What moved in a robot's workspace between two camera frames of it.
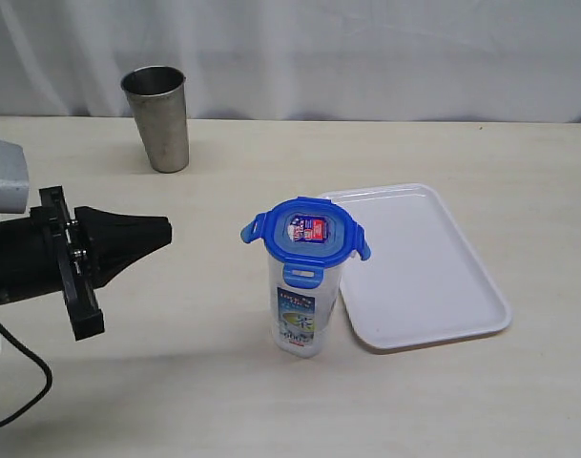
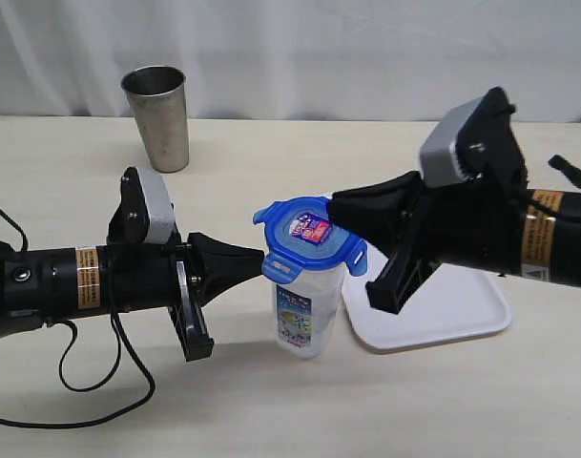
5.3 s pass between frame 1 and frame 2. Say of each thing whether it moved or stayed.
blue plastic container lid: moved
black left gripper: moved
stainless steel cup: stayed
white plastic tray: stayed
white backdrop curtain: stayed
